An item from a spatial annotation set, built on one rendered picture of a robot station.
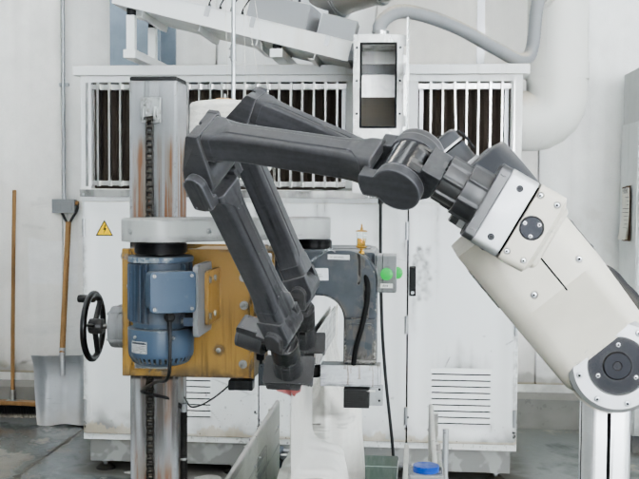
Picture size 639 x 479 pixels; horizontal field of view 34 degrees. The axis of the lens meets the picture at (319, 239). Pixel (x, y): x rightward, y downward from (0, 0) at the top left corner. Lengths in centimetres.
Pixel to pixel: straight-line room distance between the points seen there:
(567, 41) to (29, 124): 341
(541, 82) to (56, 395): 347
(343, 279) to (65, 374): 437
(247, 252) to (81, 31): 514
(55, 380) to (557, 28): 365
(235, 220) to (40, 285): 520
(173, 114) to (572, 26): 335
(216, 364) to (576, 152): 432
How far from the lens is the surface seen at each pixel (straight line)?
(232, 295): 253
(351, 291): 249
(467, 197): 151
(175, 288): 230
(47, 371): 675
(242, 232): 182
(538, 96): 559
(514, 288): 167
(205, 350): 256
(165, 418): 267
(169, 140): 261
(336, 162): 159
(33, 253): 696
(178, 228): 234
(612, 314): 176
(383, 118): 508
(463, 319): 525
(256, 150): 166
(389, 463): 429
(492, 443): 537
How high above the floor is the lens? 150
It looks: 3 degrees down
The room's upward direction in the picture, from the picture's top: straight up
